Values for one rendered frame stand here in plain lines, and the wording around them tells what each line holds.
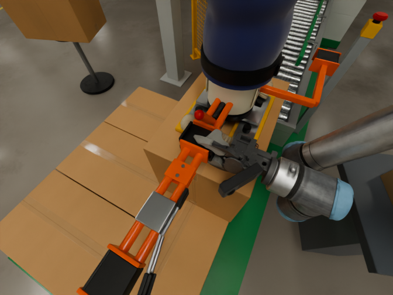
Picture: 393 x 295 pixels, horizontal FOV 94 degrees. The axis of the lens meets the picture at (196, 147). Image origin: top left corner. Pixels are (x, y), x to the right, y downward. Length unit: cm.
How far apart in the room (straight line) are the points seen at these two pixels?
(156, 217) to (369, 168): 97
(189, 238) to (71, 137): 164
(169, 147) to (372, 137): 54
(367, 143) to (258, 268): 120
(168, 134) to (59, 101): 209
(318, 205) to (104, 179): 99
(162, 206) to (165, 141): 31
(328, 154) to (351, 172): 51
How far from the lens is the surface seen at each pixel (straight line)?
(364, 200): 104
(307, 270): 168
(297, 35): 240
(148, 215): 43
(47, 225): 121
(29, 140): 246
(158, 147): 67
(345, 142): 55
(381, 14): 159
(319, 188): 48
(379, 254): 99
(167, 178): 45
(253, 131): 70
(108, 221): 107
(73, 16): 202
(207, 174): 61
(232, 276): 152
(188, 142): 47
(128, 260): 42
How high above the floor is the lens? 150
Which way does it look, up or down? 58 degrees down
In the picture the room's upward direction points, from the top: straight up
